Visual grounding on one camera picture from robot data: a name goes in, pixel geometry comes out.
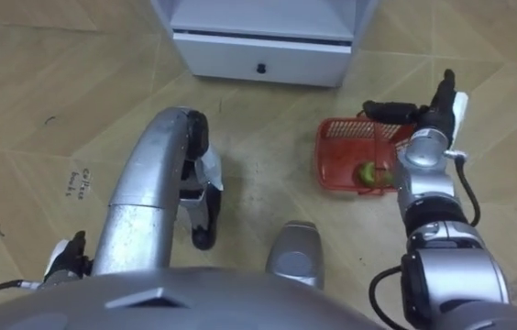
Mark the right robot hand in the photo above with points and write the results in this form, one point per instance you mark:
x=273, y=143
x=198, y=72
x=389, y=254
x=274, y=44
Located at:
x=439, y=117

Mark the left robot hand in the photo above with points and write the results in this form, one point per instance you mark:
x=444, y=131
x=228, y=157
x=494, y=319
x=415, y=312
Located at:
x=70, y=256

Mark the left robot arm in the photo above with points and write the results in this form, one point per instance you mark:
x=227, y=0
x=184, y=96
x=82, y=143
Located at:
x=57, y=279

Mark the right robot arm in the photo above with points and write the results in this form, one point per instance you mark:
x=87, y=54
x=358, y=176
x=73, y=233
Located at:
x=451, y=275

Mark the green soft toy fruit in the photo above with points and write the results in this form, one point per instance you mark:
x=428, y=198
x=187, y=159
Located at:
x=368, y=173

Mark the robot legs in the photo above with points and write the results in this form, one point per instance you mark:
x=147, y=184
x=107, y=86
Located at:
x=148, y=183

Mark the red plastic basket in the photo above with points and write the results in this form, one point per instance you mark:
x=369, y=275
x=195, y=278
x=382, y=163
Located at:
x=338, y=156

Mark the robot body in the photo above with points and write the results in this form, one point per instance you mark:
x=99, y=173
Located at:
x=171, y=307

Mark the white bedside cabinet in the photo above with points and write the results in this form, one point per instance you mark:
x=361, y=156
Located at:
x=263, y=55

